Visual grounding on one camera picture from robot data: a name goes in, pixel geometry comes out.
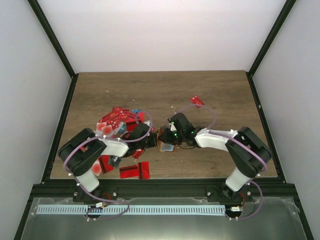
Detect brown leather card holder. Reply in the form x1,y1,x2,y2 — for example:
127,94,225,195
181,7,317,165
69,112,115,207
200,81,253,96
157,125,176,153

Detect red card vertical stripe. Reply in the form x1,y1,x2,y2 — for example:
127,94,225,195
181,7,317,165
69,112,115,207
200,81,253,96
137,161,150,180

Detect black VIP card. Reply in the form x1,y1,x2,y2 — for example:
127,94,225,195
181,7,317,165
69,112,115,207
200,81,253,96
108,155,122,168

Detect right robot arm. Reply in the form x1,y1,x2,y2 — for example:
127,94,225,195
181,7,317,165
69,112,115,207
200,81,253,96
157,112,272,202

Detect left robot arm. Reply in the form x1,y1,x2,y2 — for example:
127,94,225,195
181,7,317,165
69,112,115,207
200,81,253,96
57,123,157,202

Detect red VIP card top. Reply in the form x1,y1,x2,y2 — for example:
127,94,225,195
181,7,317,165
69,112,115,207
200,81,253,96
99,106,129,123

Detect red card horizontal stripe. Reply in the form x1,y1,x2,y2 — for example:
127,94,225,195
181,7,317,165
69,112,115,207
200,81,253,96
119,165,139,179

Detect white card red circle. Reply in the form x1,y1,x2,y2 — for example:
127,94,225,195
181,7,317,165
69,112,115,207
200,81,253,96
101,125,114,137

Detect lone red VIP card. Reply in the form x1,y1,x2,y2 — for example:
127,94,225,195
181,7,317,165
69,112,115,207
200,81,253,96
189,95,205,109

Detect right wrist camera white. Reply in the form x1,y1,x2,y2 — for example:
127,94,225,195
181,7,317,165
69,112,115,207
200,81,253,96
170,122,177,133

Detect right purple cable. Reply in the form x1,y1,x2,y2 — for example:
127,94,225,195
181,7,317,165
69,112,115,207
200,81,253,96
174,104,268,221

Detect purple cable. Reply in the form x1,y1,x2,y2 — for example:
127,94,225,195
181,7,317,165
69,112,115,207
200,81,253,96
62,111,154,222
174,104,268,221

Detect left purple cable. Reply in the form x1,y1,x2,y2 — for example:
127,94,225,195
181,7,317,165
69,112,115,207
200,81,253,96
62,111,154,222

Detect black frame front beam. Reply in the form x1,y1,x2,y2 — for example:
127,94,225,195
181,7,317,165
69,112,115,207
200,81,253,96
30,177,297,199

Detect light blue slotted rail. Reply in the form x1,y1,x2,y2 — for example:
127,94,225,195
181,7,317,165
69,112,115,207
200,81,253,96
36,204,226,216

